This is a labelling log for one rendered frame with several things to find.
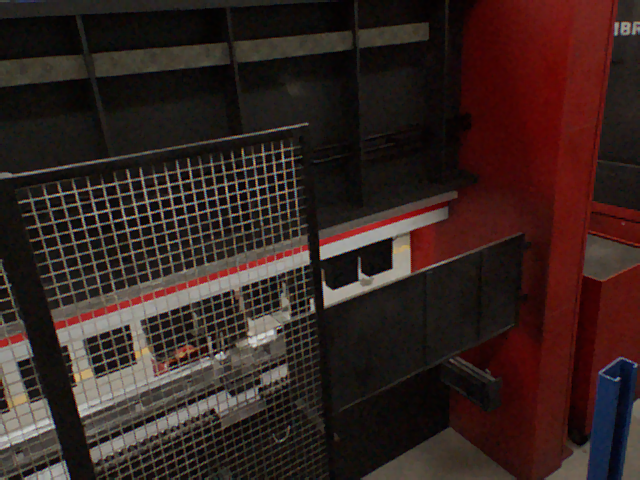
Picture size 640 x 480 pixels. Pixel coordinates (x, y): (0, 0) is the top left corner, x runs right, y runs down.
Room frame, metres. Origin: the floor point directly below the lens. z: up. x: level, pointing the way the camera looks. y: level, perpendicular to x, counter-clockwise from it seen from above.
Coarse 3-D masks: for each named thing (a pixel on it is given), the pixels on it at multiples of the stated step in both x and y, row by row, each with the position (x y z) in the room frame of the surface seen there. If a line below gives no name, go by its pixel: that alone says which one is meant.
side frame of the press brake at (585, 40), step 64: (512, 0) 2.29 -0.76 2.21; (576, 0) 2.08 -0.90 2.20; (512, 64) 2.27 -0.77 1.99; (576, 64) 2.10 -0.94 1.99; (512, 128) 2.26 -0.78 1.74; (576, 128) 2.13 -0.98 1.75; (512, 192) 2.24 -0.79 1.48; (576, 192) 2.15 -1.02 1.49; (448, 256) 2.54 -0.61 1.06; (576, 256) 2.17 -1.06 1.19; (576, 320) 2.20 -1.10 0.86; (512, 384) 2.19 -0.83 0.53; (512, 448) 2.17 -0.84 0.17
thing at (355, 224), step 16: (448, 192) 2.29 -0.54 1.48; (400, 208) 2.13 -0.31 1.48; (416, 208) 2.17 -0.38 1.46; (352, 224) 2.00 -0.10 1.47; (368, 224) 2.04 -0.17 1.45; (304, 240) 1.89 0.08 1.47; (240, 256) 1.76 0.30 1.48; (192, 272) 1.66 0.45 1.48; (208, 272) 1.69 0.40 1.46; (128, 288) 1.57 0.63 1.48; (144, 288) 1.58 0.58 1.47; (80, 304) 1.49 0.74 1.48; (96, 304) 1.50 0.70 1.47; (0, 336) 1.37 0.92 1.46
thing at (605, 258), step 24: (600, 240) 2.77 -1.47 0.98; (600, 264) 2.49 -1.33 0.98; (624, 264) 2.47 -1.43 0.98; (600, 288) 2.28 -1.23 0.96; (624, 288) 2.38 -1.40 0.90; (600, 312) 2.29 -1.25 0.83; (624, 312) 2.39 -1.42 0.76; (576, 336) 2.36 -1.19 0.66; (600, 336) 2.30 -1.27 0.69; (624, 336) 2.41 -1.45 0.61; (576, 360) 2.35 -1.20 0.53; (600, 360) 2.31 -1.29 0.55; (576, 384) 2.34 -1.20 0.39; (576, 408) 2.33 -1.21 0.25; (576, 432) 2.35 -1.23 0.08
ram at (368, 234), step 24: (408, 216) 2.41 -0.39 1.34; (432, 216) 2.49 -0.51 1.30; (336, 240) 2.20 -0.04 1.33; (360, 240) 2.27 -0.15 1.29; (264, 264) 2.02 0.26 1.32; (288, 264) 2.07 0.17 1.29; (168, 288) 1.81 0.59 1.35; (192, 288) 1.86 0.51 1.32; (216, 288) 1.91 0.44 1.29; (96, 312) 1.69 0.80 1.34; (72, 336) 1.64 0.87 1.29; (0, 360) 1.53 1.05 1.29
